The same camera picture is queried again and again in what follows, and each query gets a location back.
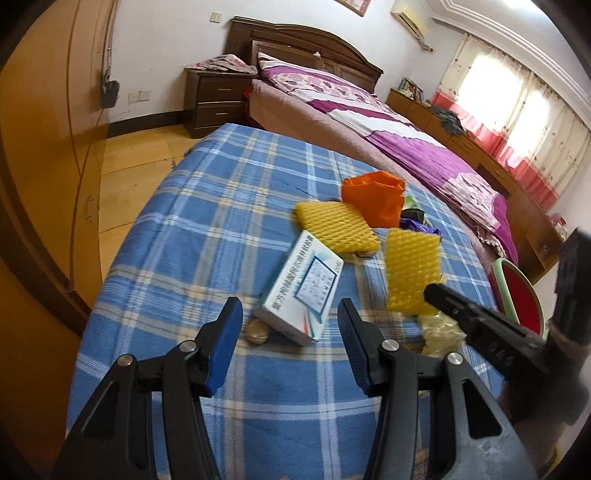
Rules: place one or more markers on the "yellow foam fruit net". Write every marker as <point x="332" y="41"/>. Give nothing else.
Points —
<point x="332" y="226"/>
<point x="411" y="267"/>

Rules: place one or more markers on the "white wall socket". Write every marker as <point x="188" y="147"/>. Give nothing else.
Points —
<point x="138" y="95"/>

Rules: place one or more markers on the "blue plaid blanket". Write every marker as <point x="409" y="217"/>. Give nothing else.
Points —
<point x="207" y="221"/>

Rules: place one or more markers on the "white wall switch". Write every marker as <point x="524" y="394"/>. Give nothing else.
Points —
<point x="215" y="17"/>

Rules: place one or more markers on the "pink floral cloth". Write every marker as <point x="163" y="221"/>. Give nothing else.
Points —
<point x="226" y="63"/>

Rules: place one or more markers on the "framed wall photo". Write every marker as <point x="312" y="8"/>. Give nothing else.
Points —
<point x="353" y="5"/>

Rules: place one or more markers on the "grey clothes pile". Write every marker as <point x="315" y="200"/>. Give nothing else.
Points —
<point x="450" y="120"/>

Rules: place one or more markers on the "long wooden cabinet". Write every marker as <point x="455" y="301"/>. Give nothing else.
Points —
<point x="521" y="198"/>

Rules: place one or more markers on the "clear plastic bag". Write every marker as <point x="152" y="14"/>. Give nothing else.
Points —
<point x="438" y="332"/>

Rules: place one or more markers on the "dark wooden nightstand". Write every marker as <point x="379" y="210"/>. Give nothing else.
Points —
<point x="217" y="101"/>

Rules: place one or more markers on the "dark wooden bed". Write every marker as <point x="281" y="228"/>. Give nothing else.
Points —
<point x="295" y="41"/>

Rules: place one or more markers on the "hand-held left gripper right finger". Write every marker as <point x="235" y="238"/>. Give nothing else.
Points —
<point x="353" y="341"/>

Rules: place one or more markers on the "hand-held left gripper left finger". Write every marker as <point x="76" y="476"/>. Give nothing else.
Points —
<point x="226" y="337"/>

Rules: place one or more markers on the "white and pink curtain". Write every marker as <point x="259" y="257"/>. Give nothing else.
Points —
<point x="521" y="110"/>

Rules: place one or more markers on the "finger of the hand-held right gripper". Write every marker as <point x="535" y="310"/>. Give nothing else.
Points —
<point x="489" y="330"/>

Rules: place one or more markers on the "green and red trash bin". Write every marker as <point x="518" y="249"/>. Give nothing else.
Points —
<point x="521" y="295"/>

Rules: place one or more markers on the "white medicine box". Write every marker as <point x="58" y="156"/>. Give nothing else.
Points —
<point x="300" y="286"/>

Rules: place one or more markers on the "red and white containers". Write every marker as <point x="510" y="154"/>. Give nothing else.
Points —
<point x="561" y="224"/>

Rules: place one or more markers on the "yellow wooden wardrobe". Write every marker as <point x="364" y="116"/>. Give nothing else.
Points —
<point x="46" y="138"/>

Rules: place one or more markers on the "small beige nut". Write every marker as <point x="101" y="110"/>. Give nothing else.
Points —
<point x="257" y="332"/>

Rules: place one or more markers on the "white air conditioner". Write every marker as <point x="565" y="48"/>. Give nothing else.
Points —
<point x="411" y="16"/>

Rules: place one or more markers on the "purple floral quilt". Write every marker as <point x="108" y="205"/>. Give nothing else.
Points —
<point x="415" y="147"/>

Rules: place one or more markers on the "black charger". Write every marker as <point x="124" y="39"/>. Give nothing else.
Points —
<point x="110" y="93"/>

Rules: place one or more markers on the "orange plastic bag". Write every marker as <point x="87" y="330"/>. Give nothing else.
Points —
<point x="374" y="198"/>

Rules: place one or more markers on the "mauve bed sheet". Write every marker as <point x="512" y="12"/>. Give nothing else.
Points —
<point x="295" y="110"/>

